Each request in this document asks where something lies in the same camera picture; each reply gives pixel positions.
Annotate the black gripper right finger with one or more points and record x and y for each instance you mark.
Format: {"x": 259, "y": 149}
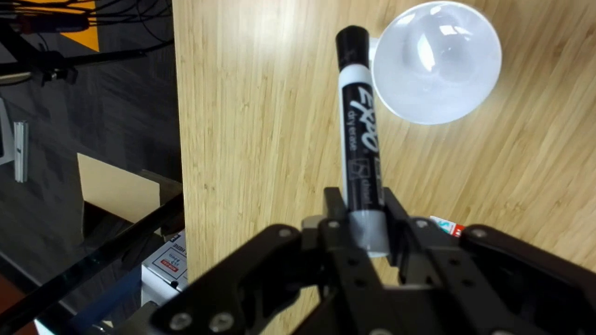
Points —
{"x": 471, "y": 279}

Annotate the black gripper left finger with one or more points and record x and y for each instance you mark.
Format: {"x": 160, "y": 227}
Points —
{"x": 280, "y": 272}

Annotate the black Expo marker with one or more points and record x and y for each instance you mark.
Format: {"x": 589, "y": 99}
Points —
{"x": 360, "y": 123}

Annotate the white ceramic mug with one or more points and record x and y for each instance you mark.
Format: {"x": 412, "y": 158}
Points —
{"x": 434, "y": 61}

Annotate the white box red label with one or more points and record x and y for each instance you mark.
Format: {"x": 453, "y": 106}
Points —
{"x": 166, "y": 262}

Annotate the tan cardboard piece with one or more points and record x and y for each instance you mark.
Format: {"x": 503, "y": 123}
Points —
{"x": 114, "y": 186}

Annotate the aluminium extrusion bar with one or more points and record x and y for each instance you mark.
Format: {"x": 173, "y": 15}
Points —
{"x": 21, "y": 151}

